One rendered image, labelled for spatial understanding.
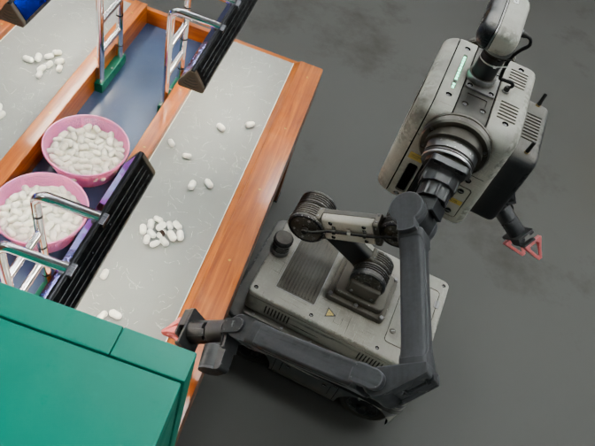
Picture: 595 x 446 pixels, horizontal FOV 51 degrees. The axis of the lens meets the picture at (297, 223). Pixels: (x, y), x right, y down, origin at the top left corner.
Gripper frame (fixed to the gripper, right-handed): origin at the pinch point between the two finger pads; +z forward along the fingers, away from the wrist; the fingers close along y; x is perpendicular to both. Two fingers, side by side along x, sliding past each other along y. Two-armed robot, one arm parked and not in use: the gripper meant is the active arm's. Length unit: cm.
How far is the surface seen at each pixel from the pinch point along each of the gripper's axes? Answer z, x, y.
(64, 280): 0.2, -32.1, 8.8
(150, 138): 33, -14, -68
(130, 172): 0.8, -32.6, -24.5
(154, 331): 11.2, 6.7, -5.1
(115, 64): 58, -28, -100
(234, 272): -0.9, 13.5, -30.1
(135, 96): 51, -17, -92
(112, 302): 22.1, -2.2, -8.7
